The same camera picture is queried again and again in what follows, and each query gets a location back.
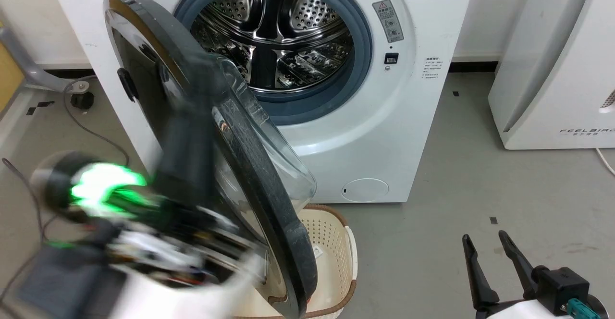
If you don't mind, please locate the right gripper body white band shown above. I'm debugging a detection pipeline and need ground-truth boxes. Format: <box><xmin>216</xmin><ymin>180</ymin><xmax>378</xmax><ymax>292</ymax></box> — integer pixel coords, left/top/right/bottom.
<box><xmin>473</xmin><ymin>265</ymin><xmax>611</xmax><ymax>319</ymax></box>

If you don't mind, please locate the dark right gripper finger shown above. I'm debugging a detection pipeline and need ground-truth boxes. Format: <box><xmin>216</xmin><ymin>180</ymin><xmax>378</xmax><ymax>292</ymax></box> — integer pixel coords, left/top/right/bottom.
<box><xmin>462</xmin><ymin>234</ymin><xmax>501</xmax><ymax>310</ymax></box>
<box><xmin>498</xmin><ymin>230</ymin><xmax>540</xmax><ymax>300</ymax></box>

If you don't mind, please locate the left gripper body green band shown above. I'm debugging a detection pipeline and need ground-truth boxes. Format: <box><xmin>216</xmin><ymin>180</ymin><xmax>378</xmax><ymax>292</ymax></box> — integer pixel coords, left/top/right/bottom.
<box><xmin>31</xmin><ymin>151</ymin><xmax>166</xmax><ymax>226</ymax></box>

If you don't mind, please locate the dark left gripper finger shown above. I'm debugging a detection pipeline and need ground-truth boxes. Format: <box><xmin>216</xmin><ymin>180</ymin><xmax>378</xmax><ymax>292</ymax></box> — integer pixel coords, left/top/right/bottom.
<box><xmin>159</xmin><ymin>93</ymin><xmax>217</xmax><ymax>209</ymax></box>

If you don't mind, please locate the dark round washing machine door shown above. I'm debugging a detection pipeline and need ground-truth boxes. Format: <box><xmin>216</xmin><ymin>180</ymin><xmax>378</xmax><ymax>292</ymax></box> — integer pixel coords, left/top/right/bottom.
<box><xmin>103</xmin><ymin>0</ymin><xmax>319</xmax><ymax>319</ymax></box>

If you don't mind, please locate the white front-load washing machine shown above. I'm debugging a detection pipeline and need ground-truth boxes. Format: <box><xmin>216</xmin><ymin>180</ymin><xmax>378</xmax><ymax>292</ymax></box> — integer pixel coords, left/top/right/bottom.
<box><xmin>45</xmin><ymin>0</ymin><xmax>478</xmax><ymax>204</ymax></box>

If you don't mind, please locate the grey rubber door gasket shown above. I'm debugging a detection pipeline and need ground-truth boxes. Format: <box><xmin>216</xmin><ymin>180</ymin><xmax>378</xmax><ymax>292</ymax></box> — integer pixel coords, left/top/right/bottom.
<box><xmin>173</xmin><ymin>0</ymin><xmax>373</xmax><ymax>126</ymax></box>

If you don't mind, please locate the black caster wheel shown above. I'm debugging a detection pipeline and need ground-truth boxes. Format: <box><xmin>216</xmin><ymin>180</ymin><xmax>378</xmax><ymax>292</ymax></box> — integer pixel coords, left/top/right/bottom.
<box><xmin>71</xmin><ymin>91</ymin><xmax>95</xmax><ymax>110</ymax></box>

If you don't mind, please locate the round white drain filter cover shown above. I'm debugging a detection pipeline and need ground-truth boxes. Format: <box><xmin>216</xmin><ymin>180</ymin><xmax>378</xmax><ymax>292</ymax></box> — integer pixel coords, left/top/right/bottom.
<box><xmin>342</xmin><ymin>178</ymin><xmax>390</xmax><ymax>203</ymax></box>

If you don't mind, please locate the grey metal stand leg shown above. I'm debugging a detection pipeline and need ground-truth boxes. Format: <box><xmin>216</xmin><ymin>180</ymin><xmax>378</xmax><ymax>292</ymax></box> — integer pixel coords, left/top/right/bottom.
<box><xmin>0</xmin><ymin>25</ymin><xmax>90</xmax><ymax>92</ymax></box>

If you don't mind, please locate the yellow wooden panel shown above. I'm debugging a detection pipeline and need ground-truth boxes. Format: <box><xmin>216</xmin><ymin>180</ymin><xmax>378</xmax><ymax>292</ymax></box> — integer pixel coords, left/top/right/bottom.
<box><xmin>0</xmin><ymin>21</ymin><xmax>25</xmax><ymax>115</ymax></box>

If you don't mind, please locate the cream plastic laundry basket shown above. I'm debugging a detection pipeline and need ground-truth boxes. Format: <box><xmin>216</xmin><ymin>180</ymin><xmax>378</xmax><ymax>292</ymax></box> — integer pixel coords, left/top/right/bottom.
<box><xmin>233</xmin><ymin>204</ymin><xmax>358</xmax><ymax>319</ymax></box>

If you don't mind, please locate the stainless steel washer drum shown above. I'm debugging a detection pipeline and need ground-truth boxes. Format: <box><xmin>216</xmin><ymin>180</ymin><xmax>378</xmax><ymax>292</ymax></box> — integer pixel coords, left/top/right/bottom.
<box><xmin>191</xmin><ymin>0</ymin><xmax>355</xmax><ymax>93</ymax></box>

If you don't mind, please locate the white Feelbird appliance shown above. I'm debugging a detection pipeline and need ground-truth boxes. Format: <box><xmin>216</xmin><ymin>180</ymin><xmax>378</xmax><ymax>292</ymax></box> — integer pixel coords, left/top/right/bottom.
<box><xmin>488</xmin><ymin>0</ymin><xmax>615</xmax><ymax>150</ymax></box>

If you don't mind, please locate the grey warning sticker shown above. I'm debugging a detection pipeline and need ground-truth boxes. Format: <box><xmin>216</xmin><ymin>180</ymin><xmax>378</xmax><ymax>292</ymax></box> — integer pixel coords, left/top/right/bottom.
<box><xmin>372</xmin><ymin>0</ymin><xmax>405</xmax><ymax>44</ymax></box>

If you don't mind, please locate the grey floor cable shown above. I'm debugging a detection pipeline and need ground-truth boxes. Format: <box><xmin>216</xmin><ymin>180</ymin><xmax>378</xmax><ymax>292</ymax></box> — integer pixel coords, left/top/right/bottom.
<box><xmin>62</xmin><ymin>75</ymin><xmax>131</xmax><ymax>167</ymax></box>

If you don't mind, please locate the thin black floor cable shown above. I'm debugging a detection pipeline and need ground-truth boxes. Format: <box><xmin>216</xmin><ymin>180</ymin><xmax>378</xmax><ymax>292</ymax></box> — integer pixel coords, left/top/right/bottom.
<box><xmin>0</xmin><ymin>158</ymin><xmax>58</xmax><ymax>305</ymax></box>

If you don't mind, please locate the white power cable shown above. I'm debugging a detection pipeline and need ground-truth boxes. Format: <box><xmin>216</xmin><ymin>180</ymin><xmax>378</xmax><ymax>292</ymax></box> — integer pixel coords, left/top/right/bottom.
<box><xmin>596</xmin><ymin>148</ymin><xmax>615</xmax><ymax>176</ymax></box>

